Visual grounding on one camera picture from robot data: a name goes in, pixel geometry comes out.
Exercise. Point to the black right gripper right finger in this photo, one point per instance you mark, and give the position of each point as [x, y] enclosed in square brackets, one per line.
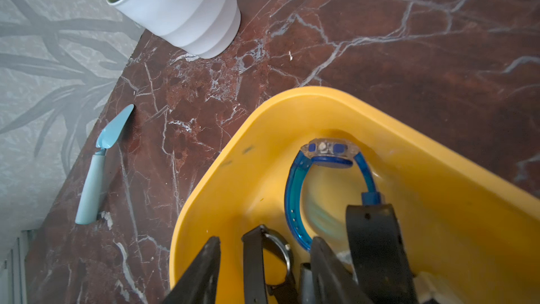
[332, 282]

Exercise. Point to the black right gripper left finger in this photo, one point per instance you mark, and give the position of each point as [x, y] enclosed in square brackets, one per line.
[199, 282]

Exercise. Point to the black mesh strap watch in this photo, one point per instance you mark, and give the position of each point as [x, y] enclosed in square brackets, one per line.
[379, 262]

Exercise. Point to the cream strap watch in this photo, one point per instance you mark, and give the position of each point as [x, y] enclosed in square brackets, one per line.
[433, 289]

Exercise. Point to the yellow plastic storage box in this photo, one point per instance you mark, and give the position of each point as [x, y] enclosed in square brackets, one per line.
[461, 223]

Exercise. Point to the light blue garden trowel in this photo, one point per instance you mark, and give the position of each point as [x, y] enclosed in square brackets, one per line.
[87, 211]

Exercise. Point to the white ribbed flower pot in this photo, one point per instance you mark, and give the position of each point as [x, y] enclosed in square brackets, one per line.
[203, 28]

